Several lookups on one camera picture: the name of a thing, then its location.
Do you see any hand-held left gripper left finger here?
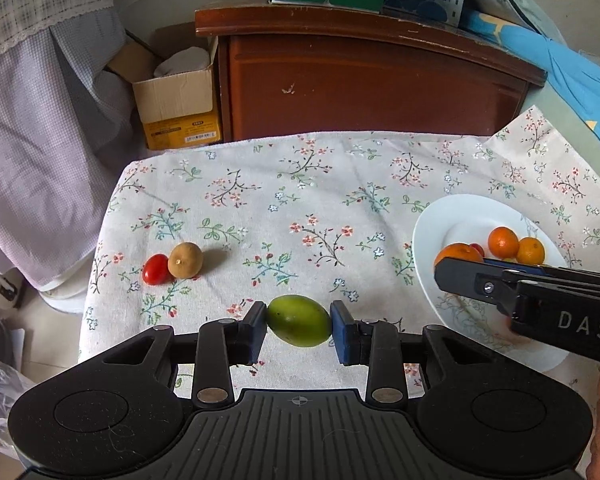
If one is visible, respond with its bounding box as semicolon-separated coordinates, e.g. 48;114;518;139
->
101;301;270;409

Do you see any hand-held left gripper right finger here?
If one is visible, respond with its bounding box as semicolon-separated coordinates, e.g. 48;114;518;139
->
329;300;500;407

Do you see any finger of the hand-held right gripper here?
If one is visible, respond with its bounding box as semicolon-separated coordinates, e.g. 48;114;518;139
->
482;258;600;295
433;255;527;319

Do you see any oval green jujube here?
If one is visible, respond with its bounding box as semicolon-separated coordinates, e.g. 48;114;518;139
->
266;295;333;348

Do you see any white plate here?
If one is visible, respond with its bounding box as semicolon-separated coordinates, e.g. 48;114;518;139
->
412;194;571;373

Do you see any small orange mandarin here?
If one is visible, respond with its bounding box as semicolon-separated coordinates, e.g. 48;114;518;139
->
488;226;521;260
516;237;546;266

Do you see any brown longan fruit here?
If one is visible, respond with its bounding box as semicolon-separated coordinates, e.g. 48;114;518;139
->
167;242;204;280

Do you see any floral tablecloth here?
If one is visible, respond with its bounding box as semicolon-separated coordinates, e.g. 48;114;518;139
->
77;105;600;473

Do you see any blue cloth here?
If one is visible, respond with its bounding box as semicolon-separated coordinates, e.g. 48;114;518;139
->
461;9;600;163

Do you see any dark wooden cabinet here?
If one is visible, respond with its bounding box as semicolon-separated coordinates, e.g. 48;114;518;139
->
195;0;549;142

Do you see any cardboard box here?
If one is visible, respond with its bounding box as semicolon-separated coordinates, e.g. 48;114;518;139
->
105;35;222;151

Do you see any clear plastic bag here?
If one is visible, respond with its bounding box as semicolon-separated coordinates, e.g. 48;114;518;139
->
0;352;37;461

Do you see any lilac checked cloth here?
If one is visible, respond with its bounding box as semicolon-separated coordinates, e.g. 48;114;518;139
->
0;7;142;292

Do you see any white bag in box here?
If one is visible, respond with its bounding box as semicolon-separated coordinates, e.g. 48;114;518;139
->
152;46;212;79

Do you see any checked curtain with lace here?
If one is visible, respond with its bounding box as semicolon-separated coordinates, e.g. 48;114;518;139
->
0;0;120;70

